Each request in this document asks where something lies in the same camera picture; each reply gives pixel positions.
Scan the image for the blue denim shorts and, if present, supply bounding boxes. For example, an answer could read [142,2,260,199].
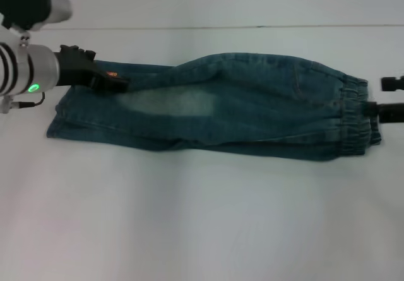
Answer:
[45,52,383,162]

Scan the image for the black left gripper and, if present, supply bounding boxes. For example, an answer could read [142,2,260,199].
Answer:
[52,44,131,93]

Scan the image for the thin black cable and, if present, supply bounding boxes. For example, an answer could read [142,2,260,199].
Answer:
[11,90,45,109]

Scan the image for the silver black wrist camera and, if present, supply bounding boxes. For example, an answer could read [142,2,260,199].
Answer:
[0,0,74,32]

